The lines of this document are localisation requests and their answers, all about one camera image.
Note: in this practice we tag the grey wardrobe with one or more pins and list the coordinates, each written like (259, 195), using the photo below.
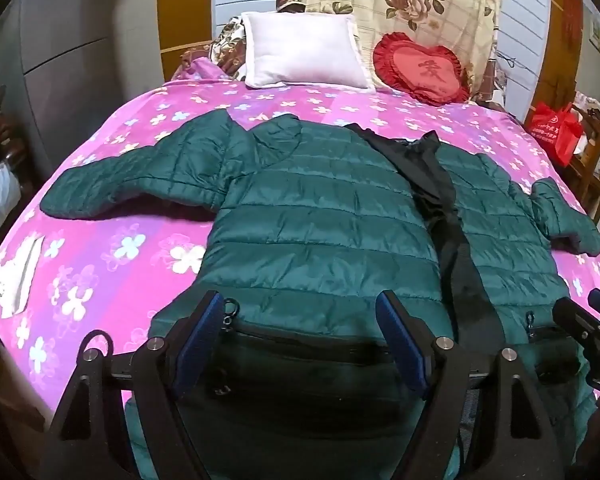
(75, 35)

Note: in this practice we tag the red heart cushion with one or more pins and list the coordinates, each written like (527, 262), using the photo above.
(422, 70)

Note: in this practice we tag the black hair band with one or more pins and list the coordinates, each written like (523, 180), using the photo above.
(97, 331)

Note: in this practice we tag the brown floral blanket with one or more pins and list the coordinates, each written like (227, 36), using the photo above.
(230, 50)

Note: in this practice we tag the wooden chair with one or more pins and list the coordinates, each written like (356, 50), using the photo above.
(597, 160)

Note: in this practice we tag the white pillow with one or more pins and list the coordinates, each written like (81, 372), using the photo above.
(305, 50)

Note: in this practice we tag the white paper on bed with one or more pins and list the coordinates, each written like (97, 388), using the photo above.
(17, 280)

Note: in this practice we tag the orange wooden door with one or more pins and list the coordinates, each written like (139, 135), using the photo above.
(555, 35)

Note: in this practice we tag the pink floral bedsheet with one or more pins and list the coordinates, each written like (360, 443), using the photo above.
(130, 200)

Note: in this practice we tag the red shopping bag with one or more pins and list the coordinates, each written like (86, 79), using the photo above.
(555, 130)

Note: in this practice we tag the green puffer jacket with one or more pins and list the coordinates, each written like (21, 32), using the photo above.
(305, 210)

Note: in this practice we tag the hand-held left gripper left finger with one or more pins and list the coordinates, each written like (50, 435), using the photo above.
(197, 345)

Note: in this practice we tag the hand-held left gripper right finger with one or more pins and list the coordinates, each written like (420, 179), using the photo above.
(405, 345)

